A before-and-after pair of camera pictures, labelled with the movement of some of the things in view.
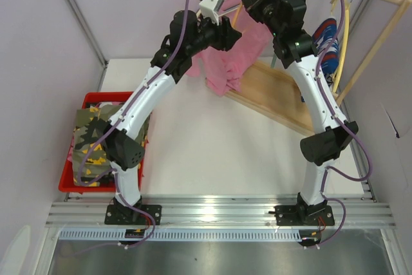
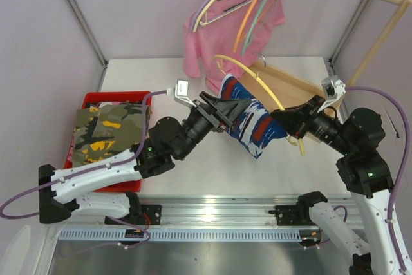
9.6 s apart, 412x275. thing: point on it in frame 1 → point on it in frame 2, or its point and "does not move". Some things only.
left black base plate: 126,214 does not move
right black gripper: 254,3 → 306,118
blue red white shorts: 323,35 → 254,125
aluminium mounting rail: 214,212 does not move
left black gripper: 222,35 → 210,116
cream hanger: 345,1 → 264,87
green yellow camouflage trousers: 87,122 does not move
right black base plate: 302,215 does not move
